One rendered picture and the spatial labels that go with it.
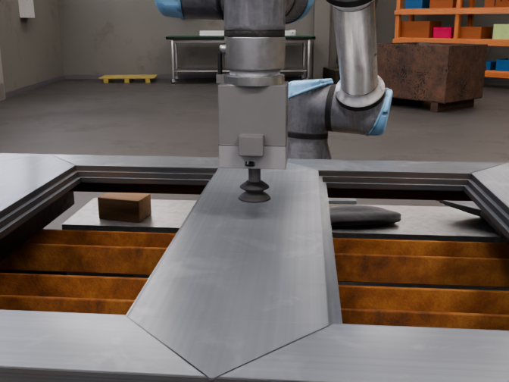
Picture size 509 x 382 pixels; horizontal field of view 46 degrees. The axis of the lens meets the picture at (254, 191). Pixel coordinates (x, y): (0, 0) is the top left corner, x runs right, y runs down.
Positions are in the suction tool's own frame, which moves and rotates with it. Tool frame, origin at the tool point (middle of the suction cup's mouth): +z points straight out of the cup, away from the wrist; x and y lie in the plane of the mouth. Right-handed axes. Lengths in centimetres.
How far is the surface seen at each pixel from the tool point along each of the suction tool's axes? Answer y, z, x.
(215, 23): -190, -19, 1138
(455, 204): 39, 15, 51
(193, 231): -7.1, 2.9, -5.7
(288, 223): 4.6, 2.9, -1.6
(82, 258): -31.8, 17.0, 17.6
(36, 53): -475, 30, 946
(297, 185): 5.2, 2.9, 17.7
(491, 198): 35.3, 3.9, 16.5
